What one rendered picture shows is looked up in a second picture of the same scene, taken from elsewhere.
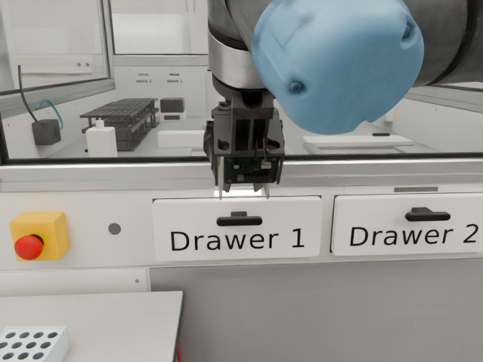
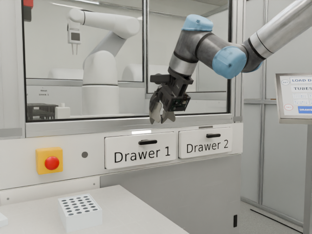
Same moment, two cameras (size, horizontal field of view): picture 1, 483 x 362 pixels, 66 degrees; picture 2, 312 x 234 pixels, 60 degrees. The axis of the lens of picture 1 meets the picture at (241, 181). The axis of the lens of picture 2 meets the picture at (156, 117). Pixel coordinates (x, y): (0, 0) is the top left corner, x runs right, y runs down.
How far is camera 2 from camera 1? 0.53 m
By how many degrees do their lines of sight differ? 30
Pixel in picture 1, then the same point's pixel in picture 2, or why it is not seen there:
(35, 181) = (45, 130)
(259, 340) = not seen: hidden behind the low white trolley
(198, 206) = (126, 138)
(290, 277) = (163, 172)
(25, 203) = (38, 143)
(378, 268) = (196, 164)
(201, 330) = not seen: hidden behind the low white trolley
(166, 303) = (116, 188)
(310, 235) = (172, 149)
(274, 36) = (222, 56)
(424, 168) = (207, 118)
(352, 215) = (186, 138)
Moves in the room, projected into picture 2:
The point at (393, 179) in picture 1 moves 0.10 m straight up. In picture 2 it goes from (198, 122) to (198, 99)
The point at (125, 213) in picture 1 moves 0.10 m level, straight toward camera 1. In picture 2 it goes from (90, 146) to (108, 150)
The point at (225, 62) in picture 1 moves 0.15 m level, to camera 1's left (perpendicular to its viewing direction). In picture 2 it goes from (182, 66) to (131, 62)
